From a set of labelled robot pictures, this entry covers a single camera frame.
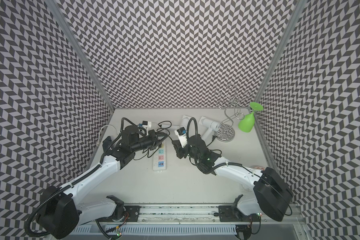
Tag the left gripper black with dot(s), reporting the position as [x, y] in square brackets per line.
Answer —
[154, 137]

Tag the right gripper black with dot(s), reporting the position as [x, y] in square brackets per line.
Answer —
[179, 148]

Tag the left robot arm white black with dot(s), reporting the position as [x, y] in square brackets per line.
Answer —
[61, 209]

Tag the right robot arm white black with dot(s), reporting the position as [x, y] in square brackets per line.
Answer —
[268, 192]

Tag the white power strip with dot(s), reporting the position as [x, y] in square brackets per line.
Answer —
[160, 158]

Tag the white hair dryer right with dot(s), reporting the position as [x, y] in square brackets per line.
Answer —
[211, 125]

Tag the green plastic wine glass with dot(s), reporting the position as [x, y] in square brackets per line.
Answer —
[248, 122]

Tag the patterned ceramic plate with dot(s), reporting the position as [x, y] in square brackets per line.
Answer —
[261, 168]

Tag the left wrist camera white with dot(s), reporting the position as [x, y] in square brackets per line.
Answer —
[147, 125]

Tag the silver wire glass rack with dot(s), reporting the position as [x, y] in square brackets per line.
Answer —
[231, 104]

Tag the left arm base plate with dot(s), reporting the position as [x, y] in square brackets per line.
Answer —
[130, 215]

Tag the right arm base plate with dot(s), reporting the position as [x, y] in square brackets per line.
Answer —
[227, 214]

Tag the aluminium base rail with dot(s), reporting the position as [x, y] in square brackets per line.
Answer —
[195, 221]

